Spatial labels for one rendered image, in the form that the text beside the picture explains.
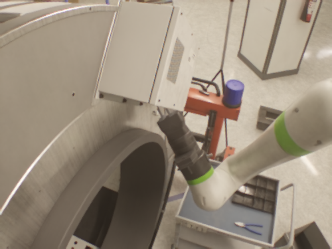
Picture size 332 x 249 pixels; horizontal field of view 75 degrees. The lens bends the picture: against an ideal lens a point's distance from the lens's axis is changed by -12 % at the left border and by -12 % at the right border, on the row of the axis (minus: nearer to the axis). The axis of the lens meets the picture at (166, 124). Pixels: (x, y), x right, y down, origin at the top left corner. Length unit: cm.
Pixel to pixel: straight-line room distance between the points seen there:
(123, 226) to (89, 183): 77
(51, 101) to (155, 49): 19
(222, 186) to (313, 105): 40
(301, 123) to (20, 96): 47
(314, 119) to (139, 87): 32
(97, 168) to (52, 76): 21
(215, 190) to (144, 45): 48
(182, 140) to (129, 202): 57
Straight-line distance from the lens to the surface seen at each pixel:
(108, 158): 51
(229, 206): 148
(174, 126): 70
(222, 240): 178
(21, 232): 43
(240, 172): 76
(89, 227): 142
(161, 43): 43
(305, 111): 50
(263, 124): 279
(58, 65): 38
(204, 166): 72
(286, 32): 354
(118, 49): 46
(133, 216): 119
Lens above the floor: 195
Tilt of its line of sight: 45 degrees down
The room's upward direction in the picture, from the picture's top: straight up
